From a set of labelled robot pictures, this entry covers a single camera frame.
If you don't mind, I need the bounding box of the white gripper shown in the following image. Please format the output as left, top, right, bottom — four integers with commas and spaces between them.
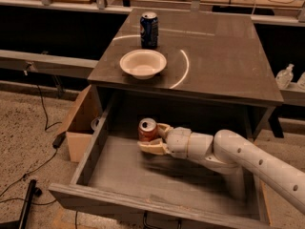
137, 123, 192, 159

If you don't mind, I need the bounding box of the orange red coke can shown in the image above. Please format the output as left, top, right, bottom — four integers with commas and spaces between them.
138, 117, 158, 141

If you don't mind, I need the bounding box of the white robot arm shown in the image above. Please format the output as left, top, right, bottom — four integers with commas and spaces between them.
137, 118, 305, 213

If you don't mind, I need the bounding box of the open grey top drawer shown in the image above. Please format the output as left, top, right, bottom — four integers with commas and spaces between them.
50, 92, 270, 229

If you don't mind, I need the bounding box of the blue pepsi can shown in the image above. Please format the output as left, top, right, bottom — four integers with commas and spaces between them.
140, 11, 158, 49

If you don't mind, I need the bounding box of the white paper bowl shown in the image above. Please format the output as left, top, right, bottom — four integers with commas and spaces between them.
120, 50, 167, 79

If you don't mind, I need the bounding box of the cardboard box on floor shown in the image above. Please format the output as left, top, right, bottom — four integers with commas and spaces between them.
55, 85, 100, 162

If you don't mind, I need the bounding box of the grey wooden cabinet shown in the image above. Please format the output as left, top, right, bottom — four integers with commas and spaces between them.
88, 9, 283, 135

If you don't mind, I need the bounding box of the black power adapter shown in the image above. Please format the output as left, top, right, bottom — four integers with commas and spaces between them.
52, 133, 66, 149

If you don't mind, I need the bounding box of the clear sanitizer bottle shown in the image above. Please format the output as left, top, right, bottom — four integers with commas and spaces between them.
275, 64, 295, 89

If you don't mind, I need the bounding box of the black stand base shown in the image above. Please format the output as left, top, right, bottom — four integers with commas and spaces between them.
0, 179, 38, 229

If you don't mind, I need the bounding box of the black floor cable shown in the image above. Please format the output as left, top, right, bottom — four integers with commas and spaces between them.
0, 83, 63, 207

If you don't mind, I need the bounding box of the grey metal rail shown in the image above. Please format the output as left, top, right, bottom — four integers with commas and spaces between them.
0, 50, 98, 79

